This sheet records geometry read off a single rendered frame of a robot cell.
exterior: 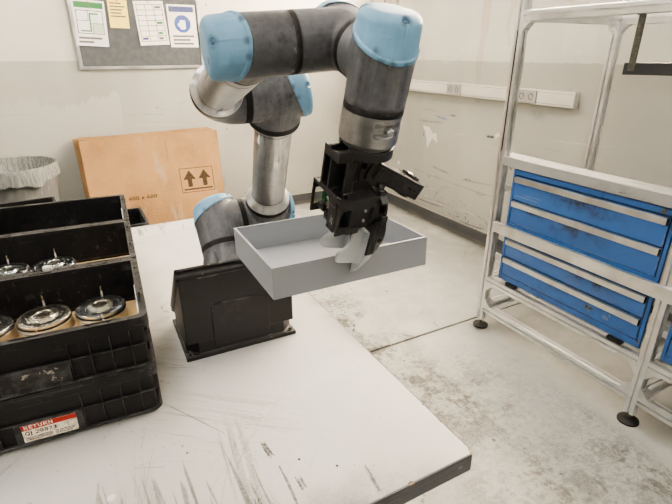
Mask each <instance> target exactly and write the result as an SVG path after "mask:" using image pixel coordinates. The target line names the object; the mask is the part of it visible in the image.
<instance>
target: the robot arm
mask: <svg viewBox="0 0 672 504"><path fill-rule="evenodd" d="M422 28H423V20H422V18H421V16H420V15H419V14H418V13H417V12H415V11H413V10H411V9H408V8H404V7H402V6H398V5H393V4H387V3H378V2H369V3H365V4H363V5H361V6H360V8H358V7H357V6H355V5H354V4H351V3H349V2H345V1H340V0H327V1H324V2H323V3H321V4H320V5H318V6H317V7H316V8H301V9H284V10H264V11H243V12H237V11H233V10H228V11H225V12H223V13H216V14H207V15H205V16H203V17H202V19H201V20H200V24H199V31H200V32H199V38H200V46H201V53H202V58H203V62H204V65H203V66H201V67H200V68H198V69H197V70H196V72H195V73H194V74H193V76H192V79H191V82H190V86H189V93H190V98H191V101H192V103H193V105H194V106H195V108H196V109H197V110H198V111H199V112H200V113H201V114H202V115H204V116H205V117H207V118H209V119H211V120H213V121H216V122H220V123H225V124H247V123H249V125H250V126H251V127H252V128H253V129H254V145H253V175H252V186H251V187H250V188H249V189H248V191H247V193H246V197H244V198H239V199H234V198H233V197H232V196H231V195H230V194H228V193H226V194H225V193H218V194H214V195H211V196H208V197H206V198H204V199H203V200H201V201H200V202H199V203H197V204H196V206H195V207H194V209H193V218H194V227H195V228H196V231H197V235H198V239H199V243H200V247H201V251H202V255H203V265H204V264H210V263H215V262H220V261H226V260H231V259H236V258H239V257H238V256H237V255H236V248H235V238H234V228H236V227H243V226H249V225H255V224H261V223H267V222H273V221H279V220H286V219H292V218H295V204H294V200H293V197H292V195H291V194H290V193H289V192H288V191H287V190H286V189H285V186H286V178H287V170H288V162H289V154H290V145H291V137H292V134H293V133H294V132H296V131H297V129H298V128H299V126H300V120H301V117H303V116H304V117H307V116H309V115H311V114H312V111H313V95H312V89H311V84H310V81H309V77H308V73H319V72H329V71H339V72H340V73H341V74H342V75H343V76H345V77H346V78H347V79H346V86H345V92H344V99H343V104H342V111H341V117H340V124H339V130H338V133H339V136H340V137H339V140H336V141H327V142H325V149H324V156H323V163H322V171H321V176H318V177H314V179H313V187H312V194H311V202H310V210H316V209H320V210H321V211H323V214H324V215H323V217H324V218H325V219H326V227H327V228H328V229H329V230H330V231H329V232H328V233H326V234H325V235H323V236H322V238H321V245H322V246H323V247H330V248H342V249H341V250H339V251H338V252H337V253H336V255H335V261H336V262H337V263H351V265H350V272H352V271H355V270H357V269H359V268H360V267H361V266H362V265H363V264H364V263H365V262H366V261H367V260H368V259H369V258H370V257H371V255H372V254H374V253H375V251H376V250H377V249H378V247H379V246H380V244H381V243H382V241H383V239H384V236H385V232H386V223H387V219H388V216H387V211H388V204H389V202H388V197H387V191H386V190H384V188H385V186H386V187H388V188H390V189H392V190H394V191H395V192H396V193H397V194H399V195H401V196H403V197H405V198H407V197H409V198H411V199H413V200H415V199H416V198H417V196H418V195H419V194H420V192H421V191H422V189H423V188H424V186H423V185H422V184H421V183H420V182H419V179H418V178H417V177H416V176H415V175H414V174H413V173H412V172H408V171H407V170H405V169H403V170H401V169H399V168H397V167H395V166H393V165H391V164H390V163H388V162H387V161H389V160H390V159H391V158H392V155H393V151H394V146H395V145H396V143H397V140H398V135H399V131H400V127H401V122H402V118H403V114H404V109H405V106H406V101H407V97H408V93H409V89H410V84H411V80H412V76H413V72H414V67H415V63H416V61H417V59H418V57H419V53H420V47H419V44H420V39H421V34H422ZM319 186H320V187H321V188H322V189H323V190H324V192H323V194H322V199H323V200H320V201H317V202H314V197H315V189H316V187H319Z"/></svg>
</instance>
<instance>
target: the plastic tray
mask: <svg viewBox="0 0 672 504"><path fill-rule="evenodd" d="M323 215H324V214H316V215H310V216H304V217H298V218H292V219H286V220H279V221H273V222H267V223H261V224H255V225H249V226H243V227H236V228H234V238H235V248H236V255H237V256H238V257H239V258H240V260H241V261H242V262H243V263H244V264H245V266H246V267H247V268H248V269H249V271H250V272H251V273H252V274H253V275H254V277H255V278H256V279H257V280H258V282H259V283H260V284H261V285H262V286H263V288H264V289H265V290H266V291H267V293H268V294H269V295H270V296H271V297H272V299H273V300H277V299H281V298H285V297H290V296H294V295H298V294H302V293H307V292H311V291H315V290H320V289H324V288H328V287H332V286H337V285H341V284H345V283H349V282H354V281H358V280H362V279H366V278H371V277H375V276H379V275H383V274H388V273H392V272H396V271H400V270H405V269H409V268H413V267H417V266H422V265H425V264H426V248H427V236H425V235H423V234H421V233H419V232H417V231H415V230H413V229H411V228H409V227H407V226H405V225H403V224H401V223H399V222H397V221H395V220H393V219H391V218H389V217H388V219H387V223H386V232H385V236H384V239H383V241H382V243H381V244H380V246H379V247H378V249H377V250H376V251H375V253H374V254H372V255H371V257H370V258H369V259H368V260H367V261H366V262H365V263H364V264H363V265H362V266H361V267H360V268H359V269H357V270H355V271H352V272H350V265H351V263H337V262H336V261H335V255H336V253H337V252H338V251H339V250H341V249H342V248H330V247H323V246H322V245H321V238H322V236H323V235H325V234H326V233H328V232H329V231H330V230H329V229H328V228H327V227H326V219H325V218H324V217H323Z"/></svg>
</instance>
